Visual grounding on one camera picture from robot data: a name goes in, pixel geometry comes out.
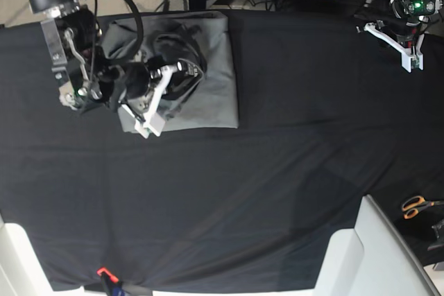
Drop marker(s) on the white box right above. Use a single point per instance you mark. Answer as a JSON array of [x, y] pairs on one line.
[[371, 258]]

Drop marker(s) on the grey T-shirt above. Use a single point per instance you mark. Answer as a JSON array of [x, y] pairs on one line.
[[214, 103]]

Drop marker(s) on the black object right edge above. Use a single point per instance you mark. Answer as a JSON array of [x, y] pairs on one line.
[[438, 231]]

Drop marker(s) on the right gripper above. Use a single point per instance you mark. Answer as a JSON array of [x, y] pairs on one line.
[[87, 77]]

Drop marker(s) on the orange handled scissors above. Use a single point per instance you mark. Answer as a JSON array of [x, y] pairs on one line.
[[414, 205]]

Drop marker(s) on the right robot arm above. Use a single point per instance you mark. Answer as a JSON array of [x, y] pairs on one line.
[[155, 75]]

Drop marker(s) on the white box left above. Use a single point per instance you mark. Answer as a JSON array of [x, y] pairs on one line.
[[21, 272]]

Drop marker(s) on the red blue clamp bottom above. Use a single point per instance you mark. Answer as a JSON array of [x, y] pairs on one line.
[[111, 284]]

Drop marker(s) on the black table cloth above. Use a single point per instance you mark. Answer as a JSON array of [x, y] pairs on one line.
[[326, 117]]

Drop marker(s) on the white box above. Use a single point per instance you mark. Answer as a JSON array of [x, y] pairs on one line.
[[371, 258], [21, 272]]

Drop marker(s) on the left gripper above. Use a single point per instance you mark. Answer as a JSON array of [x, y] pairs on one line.
[[407, 20]]

